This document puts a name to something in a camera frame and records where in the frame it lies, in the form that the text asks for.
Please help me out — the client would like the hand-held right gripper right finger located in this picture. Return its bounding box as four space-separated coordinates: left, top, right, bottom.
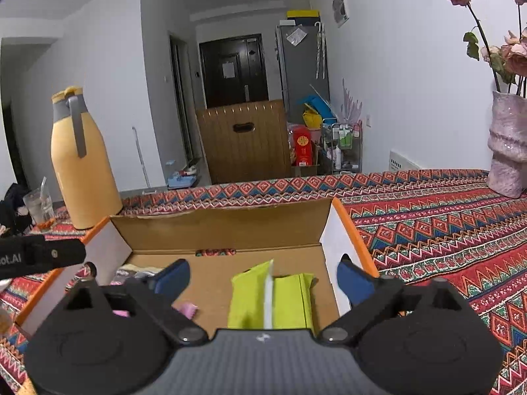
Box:
319 254 474 347

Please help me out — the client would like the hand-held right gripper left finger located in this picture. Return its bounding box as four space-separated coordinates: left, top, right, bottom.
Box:
62 258 208 347

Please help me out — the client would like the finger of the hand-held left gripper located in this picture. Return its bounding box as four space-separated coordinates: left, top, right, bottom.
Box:
25 236 87 275

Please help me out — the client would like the green snack packet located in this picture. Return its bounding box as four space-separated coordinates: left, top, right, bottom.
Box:
228 259 319 335

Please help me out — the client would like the orange cardboard box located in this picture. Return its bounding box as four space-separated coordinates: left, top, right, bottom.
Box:
14 197 380 340

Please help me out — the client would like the small pink snack packet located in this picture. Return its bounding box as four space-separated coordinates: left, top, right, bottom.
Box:
173 302 200 320

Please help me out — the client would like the pale snack packet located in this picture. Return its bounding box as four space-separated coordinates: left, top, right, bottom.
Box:
115 264 164 281

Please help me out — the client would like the glass cup with straw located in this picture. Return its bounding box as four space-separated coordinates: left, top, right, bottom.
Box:
22 176 57 232

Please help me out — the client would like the black clothes pile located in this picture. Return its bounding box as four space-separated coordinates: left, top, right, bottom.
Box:
0 183 30 238

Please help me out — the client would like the yellow thermos jug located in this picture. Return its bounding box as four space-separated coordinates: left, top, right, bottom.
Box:
50 86 124 230

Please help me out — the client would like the white mop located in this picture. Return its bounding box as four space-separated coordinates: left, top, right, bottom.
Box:
131 126 157 195

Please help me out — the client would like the wooden chair back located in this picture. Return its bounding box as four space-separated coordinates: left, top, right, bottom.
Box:
195 99 293 185

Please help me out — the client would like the red gift box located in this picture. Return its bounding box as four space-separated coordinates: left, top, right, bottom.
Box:
291 126 316 168

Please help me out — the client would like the yellow bag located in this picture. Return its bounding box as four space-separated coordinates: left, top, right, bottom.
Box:
303 104 323 129

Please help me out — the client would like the blue plastic dustpan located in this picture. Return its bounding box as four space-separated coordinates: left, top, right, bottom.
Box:
298 95 332 118

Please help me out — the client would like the pink textured vase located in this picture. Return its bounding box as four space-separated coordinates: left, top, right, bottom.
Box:
485 91 527 199

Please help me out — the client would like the grey refrigerator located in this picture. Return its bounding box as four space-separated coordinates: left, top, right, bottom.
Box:
274 22 331 123

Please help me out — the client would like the dark entrance door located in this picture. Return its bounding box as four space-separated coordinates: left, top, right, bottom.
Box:
199 34 269 109

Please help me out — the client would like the white folded umbrella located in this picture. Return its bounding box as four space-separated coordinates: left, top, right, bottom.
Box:
315 21 327 80

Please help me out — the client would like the paper on refrigerator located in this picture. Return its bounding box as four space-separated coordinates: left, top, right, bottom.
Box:
286 27 309 46

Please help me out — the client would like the bunch of dried roses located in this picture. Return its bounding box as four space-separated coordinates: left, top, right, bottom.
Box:
432 0 527 96

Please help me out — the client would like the white wall heater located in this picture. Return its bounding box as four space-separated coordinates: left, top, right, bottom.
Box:
389 150 421 172

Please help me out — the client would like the wire storage cart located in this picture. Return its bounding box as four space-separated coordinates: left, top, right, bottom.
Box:
320 121 363 175

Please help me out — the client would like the pink feathery wall decoration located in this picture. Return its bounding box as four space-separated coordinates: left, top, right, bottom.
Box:
340 78 363 124

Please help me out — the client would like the white wall panel box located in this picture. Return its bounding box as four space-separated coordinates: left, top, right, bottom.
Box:
332 0 351 29

